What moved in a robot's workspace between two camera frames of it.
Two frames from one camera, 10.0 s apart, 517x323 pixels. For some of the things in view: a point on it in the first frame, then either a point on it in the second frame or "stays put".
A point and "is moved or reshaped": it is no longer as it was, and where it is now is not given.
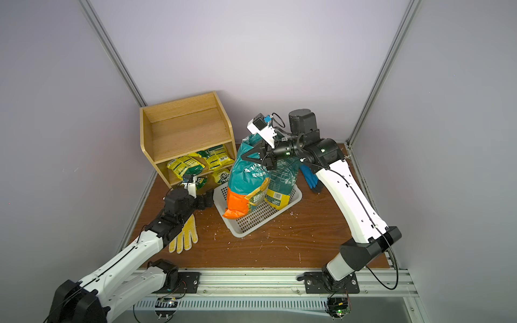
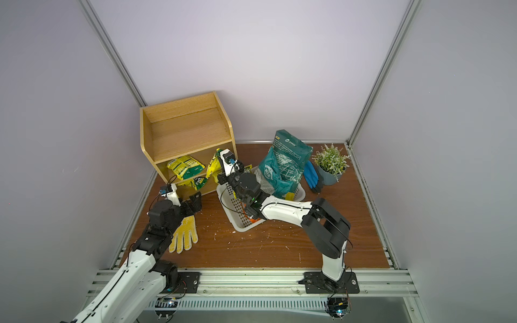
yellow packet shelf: x=218 y=160 is moved or reshaped
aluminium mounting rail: x=287 y=283 stays put
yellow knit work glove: x=188 y=232 stays put
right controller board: x=337 y=307 stays put
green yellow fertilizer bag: x=282 y=181 stays put
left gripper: x=209 y=200 to x=195 y=205
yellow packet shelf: x=185 y=166 stays put
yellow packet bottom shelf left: x=200 y=182 stays put
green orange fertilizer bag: x=249 y=182 to x=252 y=220
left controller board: x=165 y=307 stays put
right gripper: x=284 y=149 to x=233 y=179
